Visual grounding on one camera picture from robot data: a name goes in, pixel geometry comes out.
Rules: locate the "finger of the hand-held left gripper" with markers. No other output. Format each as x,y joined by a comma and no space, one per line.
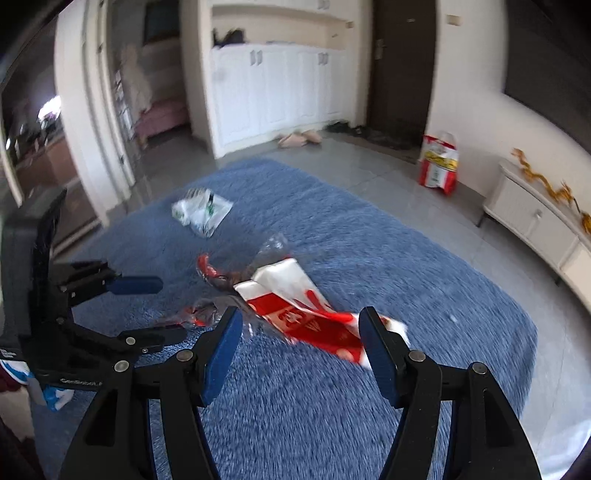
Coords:
152,337
138,285

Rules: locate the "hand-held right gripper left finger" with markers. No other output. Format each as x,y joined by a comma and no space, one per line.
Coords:
221,360

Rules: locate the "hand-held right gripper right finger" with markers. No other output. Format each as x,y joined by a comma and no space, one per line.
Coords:
378,355

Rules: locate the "clear red plastic wrapper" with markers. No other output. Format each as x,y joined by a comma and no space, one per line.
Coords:
203,314

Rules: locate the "red and white plastic wrapper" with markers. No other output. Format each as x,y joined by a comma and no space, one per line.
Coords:
304,318

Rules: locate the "green and white wrapper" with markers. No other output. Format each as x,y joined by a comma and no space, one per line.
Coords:
201,212

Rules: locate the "blue fluffy mat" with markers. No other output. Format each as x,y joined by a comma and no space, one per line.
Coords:
323,415

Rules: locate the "pink bed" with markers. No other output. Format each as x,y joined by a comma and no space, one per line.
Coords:
161,120

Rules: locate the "red and white sack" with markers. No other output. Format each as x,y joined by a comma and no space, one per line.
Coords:
437,164

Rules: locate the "white television cabinet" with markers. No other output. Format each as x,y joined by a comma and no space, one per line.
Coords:
535,221

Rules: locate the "beige slipper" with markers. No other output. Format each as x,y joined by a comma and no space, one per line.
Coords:
291,141
313,136

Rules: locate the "dark doormat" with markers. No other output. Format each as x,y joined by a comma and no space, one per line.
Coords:
392,138

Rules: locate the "dark shoes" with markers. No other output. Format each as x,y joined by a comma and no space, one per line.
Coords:
344,128

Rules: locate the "white floor cabinets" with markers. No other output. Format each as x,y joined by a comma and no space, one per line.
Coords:
277,97

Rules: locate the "golden dragon figurine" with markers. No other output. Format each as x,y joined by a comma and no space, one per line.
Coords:
540,180

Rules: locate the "black handbag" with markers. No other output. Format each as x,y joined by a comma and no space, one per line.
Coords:
231,38

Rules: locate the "dark brown door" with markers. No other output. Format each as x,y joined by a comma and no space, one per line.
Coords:
401,69

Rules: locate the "wall switch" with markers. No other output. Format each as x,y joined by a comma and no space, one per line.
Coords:
454,19

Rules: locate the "black wall television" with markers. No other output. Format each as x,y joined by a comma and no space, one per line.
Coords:
554,55

